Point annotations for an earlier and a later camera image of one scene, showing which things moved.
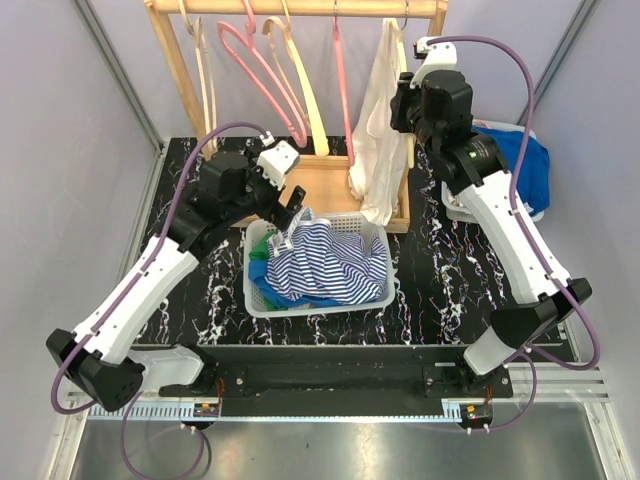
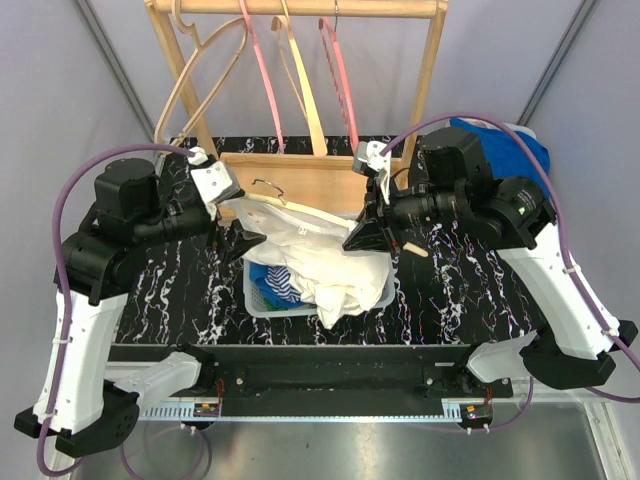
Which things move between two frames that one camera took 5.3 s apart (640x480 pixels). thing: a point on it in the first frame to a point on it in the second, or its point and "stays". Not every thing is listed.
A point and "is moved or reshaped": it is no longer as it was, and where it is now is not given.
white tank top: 379,154 to 310,248
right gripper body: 406,105 to 377,205
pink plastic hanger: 250,34 is moved or reshaped
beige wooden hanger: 197,32 is moved or reshaped
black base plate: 335,380 stays
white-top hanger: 409,139 to 299,210
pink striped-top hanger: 344,92 is moved or reshaped
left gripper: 277,212 to 233,245
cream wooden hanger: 315,128 is moved or reshaped
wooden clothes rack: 328,194 stays
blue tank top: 257,272 stays
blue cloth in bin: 533,180 stays
